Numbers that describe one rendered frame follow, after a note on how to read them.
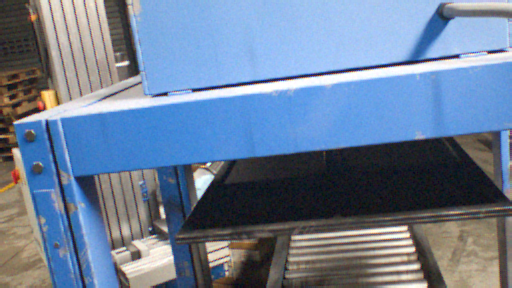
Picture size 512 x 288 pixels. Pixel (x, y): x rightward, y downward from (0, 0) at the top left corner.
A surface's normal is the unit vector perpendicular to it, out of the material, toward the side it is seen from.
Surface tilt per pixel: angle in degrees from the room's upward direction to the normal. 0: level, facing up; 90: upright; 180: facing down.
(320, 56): 90
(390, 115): 90
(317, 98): 90
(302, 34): 90
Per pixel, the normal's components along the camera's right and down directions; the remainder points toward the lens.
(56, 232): -0.12, 0.24
